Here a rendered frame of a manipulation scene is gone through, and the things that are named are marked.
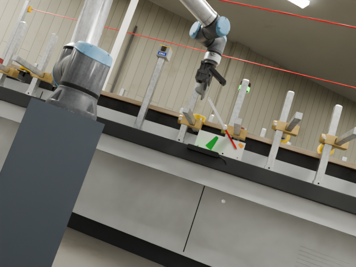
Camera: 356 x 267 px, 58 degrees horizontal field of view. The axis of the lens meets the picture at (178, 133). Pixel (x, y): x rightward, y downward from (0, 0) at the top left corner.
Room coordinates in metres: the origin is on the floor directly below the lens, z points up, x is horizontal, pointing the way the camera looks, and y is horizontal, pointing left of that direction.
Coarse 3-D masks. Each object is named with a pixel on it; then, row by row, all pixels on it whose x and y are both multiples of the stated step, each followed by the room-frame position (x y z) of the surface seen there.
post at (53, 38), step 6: (54, 36) 2.00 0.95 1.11; (48, 42) 2.01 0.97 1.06; (54, 42) 2.01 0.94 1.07; (48, 48) 2.00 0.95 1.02; (48, 54) 2.00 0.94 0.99; (42, 60) 2.00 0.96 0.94; (48, 60) 2.03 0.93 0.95; (42, 66) 2.00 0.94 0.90; (36, 78) 2.00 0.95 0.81; (30, 84) 2.01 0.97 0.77; (36, 84) 2.01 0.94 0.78; (30, 90) 2.00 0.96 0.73; (36, 90) 2.03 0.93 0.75
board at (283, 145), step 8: (112, 96) 2.09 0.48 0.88; (120, 96) 2.08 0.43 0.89; (136, 104) 2.05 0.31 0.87; (168, 112) 2.00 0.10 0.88; (176, 112) 1.99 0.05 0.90; (216, 128) 1.94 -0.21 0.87; (248, 136) 1.89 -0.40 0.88; (256, 136) 1.88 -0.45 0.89; (280, 144) 1.85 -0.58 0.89; (296, 152) 1.84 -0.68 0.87; (304, 152) 1.82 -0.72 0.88; (312, 152) 1.81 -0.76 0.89; (328, 160) 1.79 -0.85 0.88; (336, 160) 1.78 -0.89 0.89; (352, 168) 1.77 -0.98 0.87
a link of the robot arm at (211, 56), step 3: (207, 54) 1.67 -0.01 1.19; (210, 54) 1.66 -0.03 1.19; (213, 54) 1.66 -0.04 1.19; (216, 54) 1.66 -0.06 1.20; (204, 57) 1.68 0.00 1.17; (207, 57) 1.66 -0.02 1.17; (210, 57) 1.66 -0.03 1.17; (213, 57) 1.65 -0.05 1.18; (216, 57) 1.66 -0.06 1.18; (219, 57) 1.67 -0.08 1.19; (204, 60) 1.70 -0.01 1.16; (210, 60) 1.67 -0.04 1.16; (213, 60) 1.66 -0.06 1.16; (216, 60) 1.66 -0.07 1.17; (219, 60) 1.68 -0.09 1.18; (216, 63) 1.68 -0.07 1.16
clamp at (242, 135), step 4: (224, 124) 1.74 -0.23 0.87; (228, 128) 1.72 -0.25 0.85; (232, 128) 1.72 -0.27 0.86; (224, 132) 1.73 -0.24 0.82; (228, 132) 1.72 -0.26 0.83; (232, 132) 1.72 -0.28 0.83; (240, 132) 1.71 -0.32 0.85; (244, 132) 1.71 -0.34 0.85; (232, 136) 1.74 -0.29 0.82; (236, 136) 1.71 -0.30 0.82; (240, 136) 1.71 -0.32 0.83; (244, 136) 1.70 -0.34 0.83; (244, 140) 1.75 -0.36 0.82
